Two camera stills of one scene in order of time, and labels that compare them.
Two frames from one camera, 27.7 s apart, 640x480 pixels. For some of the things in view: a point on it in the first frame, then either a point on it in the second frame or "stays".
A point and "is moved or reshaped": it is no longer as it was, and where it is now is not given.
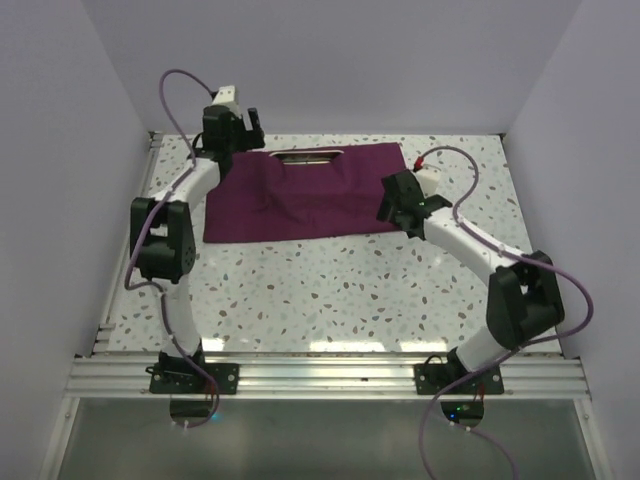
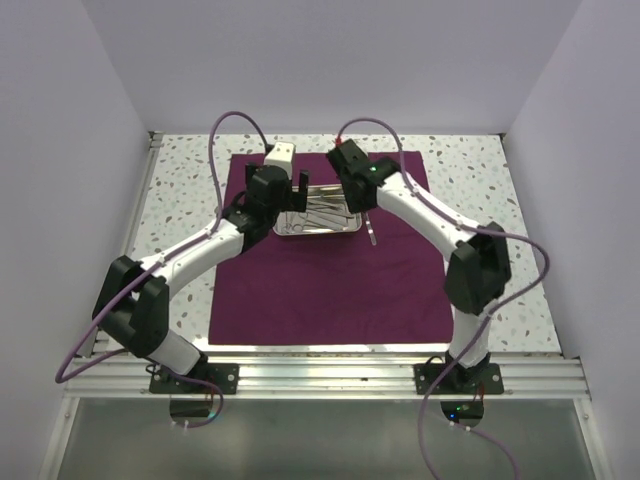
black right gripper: (385, 210) -> (355, 206)
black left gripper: (251, 140) -> (294, 200)
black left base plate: (180, 379) stays
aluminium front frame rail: (327, 377) stays
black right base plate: (429, 379) stays
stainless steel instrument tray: (307, 157) -> (328, 214)
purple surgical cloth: (256, 197) is moved or reshaped
